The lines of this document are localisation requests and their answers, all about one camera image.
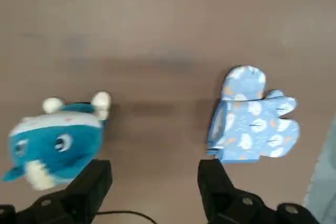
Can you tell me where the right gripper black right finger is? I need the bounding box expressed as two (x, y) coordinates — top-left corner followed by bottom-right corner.
(197, 159), (320, 224)

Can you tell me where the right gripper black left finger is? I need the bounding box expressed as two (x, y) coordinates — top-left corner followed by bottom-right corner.
(0, 159), (114, 224)

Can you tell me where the blue patterned oven mitt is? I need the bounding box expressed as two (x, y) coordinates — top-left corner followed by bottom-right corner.
(221, 64), (267, 103)
(206, 89), (300, 164)

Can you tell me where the small blue plush doll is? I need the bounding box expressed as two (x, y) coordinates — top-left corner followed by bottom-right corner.
(1, 91), (113, 191)

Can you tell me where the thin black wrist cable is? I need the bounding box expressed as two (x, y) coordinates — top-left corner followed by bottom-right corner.
(97, 209), (155, 224)

